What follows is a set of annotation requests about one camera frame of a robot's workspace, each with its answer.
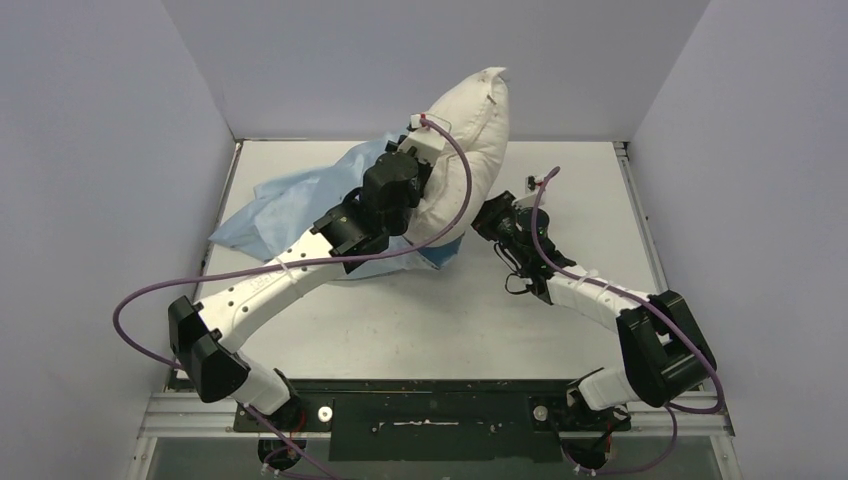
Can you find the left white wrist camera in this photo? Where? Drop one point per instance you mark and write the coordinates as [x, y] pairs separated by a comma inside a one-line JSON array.
[[422, 141]]

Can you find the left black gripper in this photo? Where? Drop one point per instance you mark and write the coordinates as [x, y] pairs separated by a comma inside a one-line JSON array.
[[424, 172]]

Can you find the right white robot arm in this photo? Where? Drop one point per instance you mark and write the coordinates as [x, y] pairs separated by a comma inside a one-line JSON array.
[[663, 350]]

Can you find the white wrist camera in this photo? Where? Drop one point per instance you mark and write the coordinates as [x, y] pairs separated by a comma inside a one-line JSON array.
[[531, 194], [422, 141]]

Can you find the light blue pillowcase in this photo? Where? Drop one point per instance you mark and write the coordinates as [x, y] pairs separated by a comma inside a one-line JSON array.
[[285, 206]]

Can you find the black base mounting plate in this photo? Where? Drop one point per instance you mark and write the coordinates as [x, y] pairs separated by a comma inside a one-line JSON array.
[[542, 425]]

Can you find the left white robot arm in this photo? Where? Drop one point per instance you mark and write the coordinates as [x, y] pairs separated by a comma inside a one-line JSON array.
[[206, 336]]

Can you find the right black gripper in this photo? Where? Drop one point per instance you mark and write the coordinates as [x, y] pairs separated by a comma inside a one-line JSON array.
[[494, 216]]

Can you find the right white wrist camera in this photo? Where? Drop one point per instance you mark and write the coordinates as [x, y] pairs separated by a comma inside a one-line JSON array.
[[531, 194]]

